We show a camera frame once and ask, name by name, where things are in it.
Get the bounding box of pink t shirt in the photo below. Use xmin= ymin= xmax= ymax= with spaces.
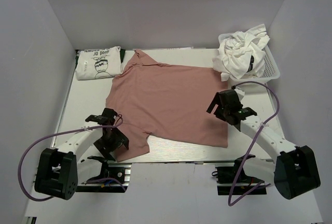
xmin=106 ymin=50 xmax=228 ymax=161

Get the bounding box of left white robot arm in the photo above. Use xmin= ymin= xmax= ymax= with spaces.
xmin=34 ymin=108 xmax=129 ymax=200

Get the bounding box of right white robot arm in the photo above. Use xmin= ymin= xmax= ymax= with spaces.
xmin=207 ymin=89 xmax=321 ymax=200

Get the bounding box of crumpled white shirts pile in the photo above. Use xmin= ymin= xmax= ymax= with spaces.
xmin=212 ymin=24 xmax=270 ymax=81

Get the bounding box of white plastic basket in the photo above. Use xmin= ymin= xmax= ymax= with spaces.
xmin=228 ymin=45 xmax=280 ymax=84

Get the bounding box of folded white printed t shirt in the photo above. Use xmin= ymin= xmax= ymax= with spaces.
xmin=75 ymin=46 xmax=123 ymax=80

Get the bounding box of folded dark green t shirt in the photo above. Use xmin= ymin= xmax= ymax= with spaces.
xmin=120 ymin=48 xmax=126 ymax=66

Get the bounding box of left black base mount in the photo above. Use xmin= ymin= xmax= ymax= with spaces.
xmin=76 ymin=164 xmax=131 ymax=193

